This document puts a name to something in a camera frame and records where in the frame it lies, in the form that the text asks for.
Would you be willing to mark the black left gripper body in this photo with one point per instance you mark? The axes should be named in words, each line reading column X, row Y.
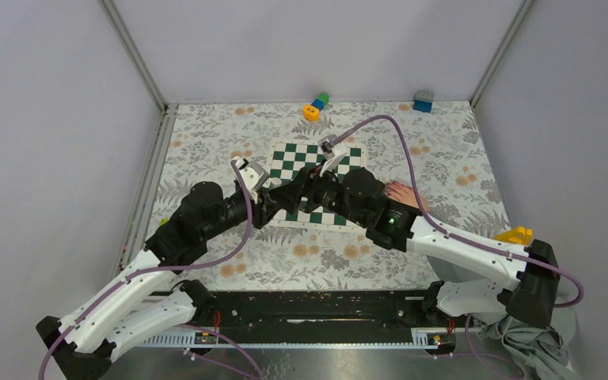
column 259, row 211

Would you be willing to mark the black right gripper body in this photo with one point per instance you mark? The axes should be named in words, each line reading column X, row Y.
column 325, row 192

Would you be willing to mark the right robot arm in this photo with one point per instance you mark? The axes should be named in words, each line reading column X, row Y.
column 394, row 225

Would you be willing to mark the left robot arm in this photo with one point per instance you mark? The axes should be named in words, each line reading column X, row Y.
column 205, row 230

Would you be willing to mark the person's hand painted nails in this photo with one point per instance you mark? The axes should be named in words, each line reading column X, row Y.
column 405, row 194

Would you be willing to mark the orange round toy brick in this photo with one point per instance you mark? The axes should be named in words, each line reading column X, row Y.
column 311, row 113

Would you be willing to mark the blue green toy block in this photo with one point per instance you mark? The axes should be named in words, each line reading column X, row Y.
column 320, row 101

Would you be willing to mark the floral tablecloth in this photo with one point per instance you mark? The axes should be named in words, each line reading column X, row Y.
column 440, row 154

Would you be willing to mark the blue grey toy brick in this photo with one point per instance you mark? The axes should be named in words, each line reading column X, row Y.
column 423, row 101

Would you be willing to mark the yellow toy piece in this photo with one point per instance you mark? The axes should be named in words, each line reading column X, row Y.
column 519, row 235

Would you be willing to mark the grey cloth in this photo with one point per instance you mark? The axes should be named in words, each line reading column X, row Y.
column 524, row 335

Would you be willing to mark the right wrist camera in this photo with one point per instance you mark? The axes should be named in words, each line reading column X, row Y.
column 334, row 152

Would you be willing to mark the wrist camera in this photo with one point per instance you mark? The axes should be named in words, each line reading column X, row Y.
column 334, row 152
column 251, row 176

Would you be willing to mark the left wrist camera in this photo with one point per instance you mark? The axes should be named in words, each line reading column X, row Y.
column 251, row 176

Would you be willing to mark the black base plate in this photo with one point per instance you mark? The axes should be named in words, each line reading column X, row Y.
column 309, row 318

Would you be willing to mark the aluminium frame rail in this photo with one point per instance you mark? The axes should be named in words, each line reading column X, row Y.
column 135, row 233

